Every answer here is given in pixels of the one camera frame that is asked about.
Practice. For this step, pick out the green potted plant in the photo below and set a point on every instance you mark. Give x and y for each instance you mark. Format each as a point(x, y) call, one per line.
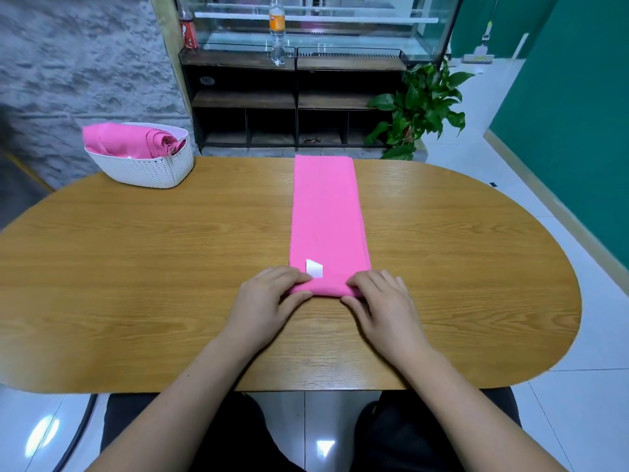
point(418, 108)

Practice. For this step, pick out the person's left hand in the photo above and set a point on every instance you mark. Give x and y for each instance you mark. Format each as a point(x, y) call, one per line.
point(263, 307)

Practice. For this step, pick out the clear bottle with orange label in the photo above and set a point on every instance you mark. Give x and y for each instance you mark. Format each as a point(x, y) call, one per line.
point(277, 29)

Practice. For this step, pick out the white mop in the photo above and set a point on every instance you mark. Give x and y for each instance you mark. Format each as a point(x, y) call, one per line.
point(479, 56)

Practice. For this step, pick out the person's left forearm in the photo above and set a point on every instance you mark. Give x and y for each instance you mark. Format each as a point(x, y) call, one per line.
point(177, 418)

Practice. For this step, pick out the person's right forearm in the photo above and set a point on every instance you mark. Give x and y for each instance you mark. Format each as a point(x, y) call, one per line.
point(482, 418)

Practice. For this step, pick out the person's right hand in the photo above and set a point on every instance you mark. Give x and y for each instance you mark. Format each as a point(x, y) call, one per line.
point(388, 314)

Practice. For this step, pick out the glass display case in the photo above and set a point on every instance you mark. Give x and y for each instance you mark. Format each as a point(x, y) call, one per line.
point(324, 24)

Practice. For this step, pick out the dark wooden shelf cabinet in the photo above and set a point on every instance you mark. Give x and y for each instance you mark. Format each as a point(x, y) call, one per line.
point(246, 103)

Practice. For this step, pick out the pile of pink cloths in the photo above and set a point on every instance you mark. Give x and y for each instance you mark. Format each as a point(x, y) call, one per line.
point(329, 211)

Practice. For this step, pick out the red label cola bottle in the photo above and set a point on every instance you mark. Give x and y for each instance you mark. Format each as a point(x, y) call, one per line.
point(189, 34)

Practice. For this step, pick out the white woven plastic basket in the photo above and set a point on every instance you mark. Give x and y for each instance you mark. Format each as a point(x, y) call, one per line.
point(147, 170)

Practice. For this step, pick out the pink towel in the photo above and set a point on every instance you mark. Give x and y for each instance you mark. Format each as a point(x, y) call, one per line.
point(128, 140)

